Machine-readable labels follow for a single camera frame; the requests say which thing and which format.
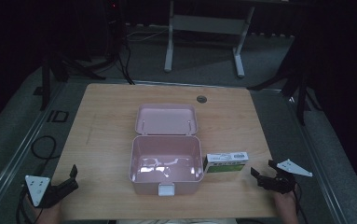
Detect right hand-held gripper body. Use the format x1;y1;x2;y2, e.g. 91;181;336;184
256;159;313;195

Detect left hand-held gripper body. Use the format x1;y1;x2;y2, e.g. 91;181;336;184
24;175;72;209

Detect person's right hand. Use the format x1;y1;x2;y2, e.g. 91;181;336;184
271;189;300;224

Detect person's left hand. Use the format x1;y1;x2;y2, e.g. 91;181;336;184
26;198;63;224

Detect green and white medicine box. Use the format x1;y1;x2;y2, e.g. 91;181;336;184
202;151;250;175

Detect black tripod stand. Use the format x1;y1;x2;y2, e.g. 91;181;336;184
246;69;323;127
39;50;107;112

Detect pink plastic storage box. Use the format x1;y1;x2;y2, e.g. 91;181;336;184
128;103;205;197

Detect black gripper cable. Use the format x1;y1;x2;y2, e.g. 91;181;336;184
15;186;32;224
292;185;309;224

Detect grey metal floor rail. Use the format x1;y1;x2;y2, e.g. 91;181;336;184
280;90;350;224
0;81;67;216

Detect black looped floor cable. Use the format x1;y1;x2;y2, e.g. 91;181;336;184
30;135;58;161

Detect black hanging cables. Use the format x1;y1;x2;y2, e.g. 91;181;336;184
116;36;136;86

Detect white metal desk frame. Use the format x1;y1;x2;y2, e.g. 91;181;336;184
163;0;256;79

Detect white floor cable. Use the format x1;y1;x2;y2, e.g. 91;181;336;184
125;28;170;43

